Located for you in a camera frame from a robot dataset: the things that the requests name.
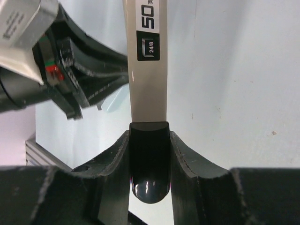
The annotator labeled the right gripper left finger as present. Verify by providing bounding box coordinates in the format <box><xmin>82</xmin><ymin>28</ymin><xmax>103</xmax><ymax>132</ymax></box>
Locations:
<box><xmin>0</xmin><ymin>132</ymin><xmax>130</xmax><ymax>225</ymax></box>

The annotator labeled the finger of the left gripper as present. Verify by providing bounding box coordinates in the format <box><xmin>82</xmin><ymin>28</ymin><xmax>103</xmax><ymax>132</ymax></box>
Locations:
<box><xmin>56</xmin><ymin>4</ymin><xmax>128</xmax><ymax>70</ymax></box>

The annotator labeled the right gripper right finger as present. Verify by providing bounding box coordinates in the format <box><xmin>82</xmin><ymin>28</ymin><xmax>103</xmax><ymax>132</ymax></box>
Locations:
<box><xmin>170</xmin><ymin>132</ymin><xmax>300</xmax><ymax>225</ymax></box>

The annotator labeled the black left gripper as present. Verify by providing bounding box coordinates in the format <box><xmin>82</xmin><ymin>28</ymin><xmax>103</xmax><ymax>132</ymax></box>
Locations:
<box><xmin>0</xmin><ymin>34</ymin><xmax>129</xmax><ymax>120</ymax></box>

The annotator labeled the light blue stapler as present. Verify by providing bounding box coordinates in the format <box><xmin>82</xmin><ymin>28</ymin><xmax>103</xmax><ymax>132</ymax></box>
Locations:
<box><xmin>96</xmin><ymin>84</ymin><xmax>129</xmax><ymax>113</ymax></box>

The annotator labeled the left aluminium corner post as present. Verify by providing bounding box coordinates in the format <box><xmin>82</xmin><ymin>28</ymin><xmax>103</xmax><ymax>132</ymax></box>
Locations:
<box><xmin>25</xmin><ymin>134</ymin><xmax>72</xmax><ymax>172</ymax></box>

